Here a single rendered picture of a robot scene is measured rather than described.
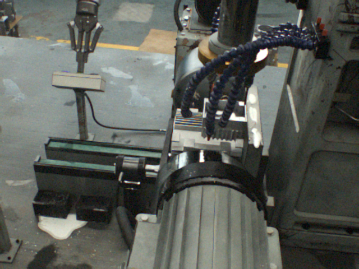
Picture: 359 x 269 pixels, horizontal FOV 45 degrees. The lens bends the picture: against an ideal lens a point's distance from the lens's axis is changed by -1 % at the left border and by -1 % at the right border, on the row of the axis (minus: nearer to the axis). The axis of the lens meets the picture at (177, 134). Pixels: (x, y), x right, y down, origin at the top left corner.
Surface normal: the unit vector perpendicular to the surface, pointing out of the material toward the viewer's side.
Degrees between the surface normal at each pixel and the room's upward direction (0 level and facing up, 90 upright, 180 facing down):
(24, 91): 0
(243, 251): 60
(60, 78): 52
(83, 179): 90
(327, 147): 90
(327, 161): 90
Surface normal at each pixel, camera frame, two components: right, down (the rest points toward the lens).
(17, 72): 0.05, -0.80
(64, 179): -0.09, 0.59
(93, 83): -0.04, -0.02
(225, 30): -0.63, 0.44
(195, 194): -0.33, -0.78
